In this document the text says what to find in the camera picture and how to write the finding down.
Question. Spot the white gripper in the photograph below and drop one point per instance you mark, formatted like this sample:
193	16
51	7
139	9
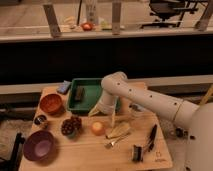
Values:
107	105

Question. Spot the yellow red apple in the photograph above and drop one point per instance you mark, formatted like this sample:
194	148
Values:
98	128

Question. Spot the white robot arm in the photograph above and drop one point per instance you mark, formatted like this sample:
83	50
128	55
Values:
197	120

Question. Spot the green plastic tray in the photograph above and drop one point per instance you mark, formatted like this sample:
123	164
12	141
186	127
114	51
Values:
84	94

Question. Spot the wooden spatula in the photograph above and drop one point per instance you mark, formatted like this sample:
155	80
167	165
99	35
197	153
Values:
119	130

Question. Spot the metal fork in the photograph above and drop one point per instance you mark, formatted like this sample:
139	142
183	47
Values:
112	143

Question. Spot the bunch of dark grapes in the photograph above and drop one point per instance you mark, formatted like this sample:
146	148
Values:
71	126

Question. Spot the blue sponge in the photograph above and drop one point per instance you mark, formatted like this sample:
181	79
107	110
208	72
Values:
64	87

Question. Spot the orange bowl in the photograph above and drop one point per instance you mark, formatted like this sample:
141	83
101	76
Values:
51	103

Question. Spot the black marker pen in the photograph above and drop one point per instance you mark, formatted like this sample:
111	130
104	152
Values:
152	138

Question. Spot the black binder clip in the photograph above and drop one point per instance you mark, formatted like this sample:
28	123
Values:
137	153

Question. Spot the small dark tin can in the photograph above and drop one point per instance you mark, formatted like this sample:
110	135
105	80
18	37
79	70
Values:
41	121

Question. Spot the purple bowl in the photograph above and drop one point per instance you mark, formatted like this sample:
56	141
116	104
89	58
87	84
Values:
38	145

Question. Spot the red fruit on shelf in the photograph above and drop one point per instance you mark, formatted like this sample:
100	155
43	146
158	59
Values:
87	26

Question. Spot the black office chair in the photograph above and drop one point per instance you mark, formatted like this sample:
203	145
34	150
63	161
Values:
165	9

